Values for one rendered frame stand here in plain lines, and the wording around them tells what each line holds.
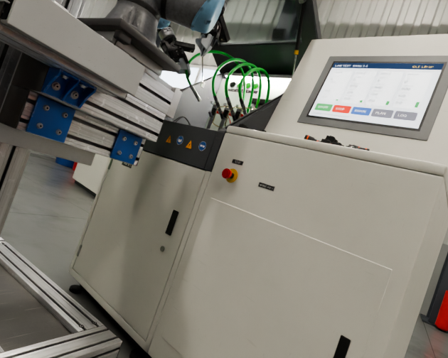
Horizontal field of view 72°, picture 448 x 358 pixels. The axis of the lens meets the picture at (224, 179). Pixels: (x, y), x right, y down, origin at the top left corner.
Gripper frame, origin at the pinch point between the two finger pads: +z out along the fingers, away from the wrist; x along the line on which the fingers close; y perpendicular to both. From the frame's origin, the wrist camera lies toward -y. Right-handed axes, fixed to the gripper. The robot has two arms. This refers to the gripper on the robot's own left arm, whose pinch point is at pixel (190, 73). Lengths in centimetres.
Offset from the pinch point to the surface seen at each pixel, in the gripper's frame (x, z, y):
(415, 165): 89, 73, -5
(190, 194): 28, 55, 34
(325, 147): 71, 60, 2
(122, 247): -2, 64, 65
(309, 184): 67, 68, 10
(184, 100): -26.3, 4.4, -0.9
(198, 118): -36.1, 15.4, -7.4
